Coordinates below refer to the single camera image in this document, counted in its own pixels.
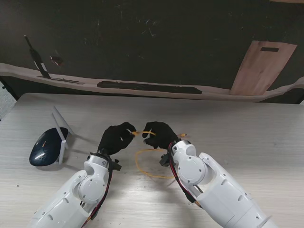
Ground dark router with white antennas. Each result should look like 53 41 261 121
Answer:
28 106 76 167

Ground flat grey metal strip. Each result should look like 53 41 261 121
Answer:
37 75 86 85

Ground black stick tool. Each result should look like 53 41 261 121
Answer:
23 35 52 79

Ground yellow Ethernet cable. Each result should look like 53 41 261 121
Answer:
129 129 190 179

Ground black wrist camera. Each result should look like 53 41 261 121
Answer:
110 159 122 171
159 153 171 167

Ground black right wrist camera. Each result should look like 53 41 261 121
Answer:
159 153 171 167

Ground small dark red object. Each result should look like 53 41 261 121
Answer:
49 56 64 67

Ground arm red black wires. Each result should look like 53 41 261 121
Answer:
85 161 114 221
167 142 202 209

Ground left arm red black wires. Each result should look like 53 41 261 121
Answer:
85 161 114 221

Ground right arm red black wires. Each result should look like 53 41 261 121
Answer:
167 142 202 209

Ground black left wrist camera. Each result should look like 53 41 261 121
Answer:
110 159 122 171

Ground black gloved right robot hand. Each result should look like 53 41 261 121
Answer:
142 121 179 150

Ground light wooden board with slot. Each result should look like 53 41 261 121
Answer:
230 40 298 96

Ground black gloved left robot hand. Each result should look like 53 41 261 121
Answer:
97 122 137 157

